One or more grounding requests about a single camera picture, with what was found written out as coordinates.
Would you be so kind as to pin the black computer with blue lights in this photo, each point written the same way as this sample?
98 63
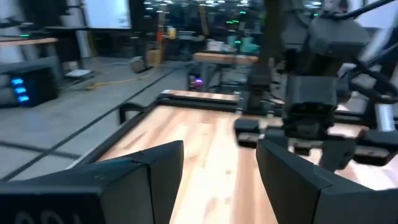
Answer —
34 87

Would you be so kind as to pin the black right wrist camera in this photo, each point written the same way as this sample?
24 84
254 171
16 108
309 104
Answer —
311 91

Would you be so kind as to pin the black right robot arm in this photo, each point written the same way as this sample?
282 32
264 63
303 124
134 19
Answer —
335 37

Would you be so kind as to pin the wooden table with black legs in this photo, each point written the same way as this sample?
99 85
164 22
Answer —
28 41

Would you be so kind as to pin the white screen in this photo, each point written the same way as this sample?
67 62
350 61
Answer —
107 14

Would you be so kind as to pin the flat white board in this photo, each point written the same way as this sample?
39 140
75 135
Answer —
79 73

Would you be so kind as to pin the cardboard box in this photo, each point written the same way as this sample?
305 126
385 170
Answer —
153 58

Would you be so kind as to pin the wooden workbench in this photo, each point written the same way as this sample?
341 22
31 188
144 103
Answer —
224 58

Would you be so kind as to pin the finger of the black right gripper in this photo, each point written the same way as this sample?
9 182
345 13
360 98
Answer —
247 127
376 143

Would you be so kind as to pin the teal container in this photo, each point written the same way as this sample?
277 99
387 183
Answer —
247 45

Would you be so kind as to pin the black computer with purple light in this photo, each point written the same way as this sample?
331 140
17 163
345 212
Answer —
197 82

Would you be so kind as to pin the grey round column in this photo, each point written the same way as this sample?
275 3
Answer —
76 40

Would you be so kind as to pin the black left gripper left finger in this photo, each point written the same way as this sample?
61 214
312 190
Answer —
93 193

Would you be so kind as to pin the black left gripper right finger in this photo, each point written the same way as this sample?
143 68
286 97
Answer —
311 202

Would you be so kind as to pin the aluminium frame post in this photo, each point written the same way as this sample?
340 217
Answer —
385 116

